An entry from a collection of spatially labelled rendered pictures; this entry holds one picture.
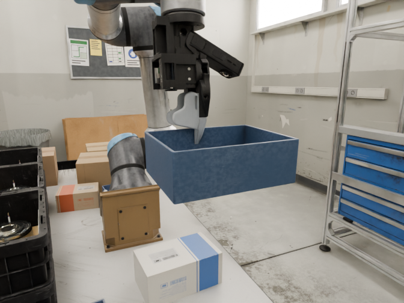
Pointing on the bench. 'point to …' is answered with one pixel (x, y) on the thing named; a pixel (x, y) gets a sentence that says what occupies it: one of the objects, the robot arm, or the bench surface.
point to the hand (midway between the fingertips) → (198, 136)
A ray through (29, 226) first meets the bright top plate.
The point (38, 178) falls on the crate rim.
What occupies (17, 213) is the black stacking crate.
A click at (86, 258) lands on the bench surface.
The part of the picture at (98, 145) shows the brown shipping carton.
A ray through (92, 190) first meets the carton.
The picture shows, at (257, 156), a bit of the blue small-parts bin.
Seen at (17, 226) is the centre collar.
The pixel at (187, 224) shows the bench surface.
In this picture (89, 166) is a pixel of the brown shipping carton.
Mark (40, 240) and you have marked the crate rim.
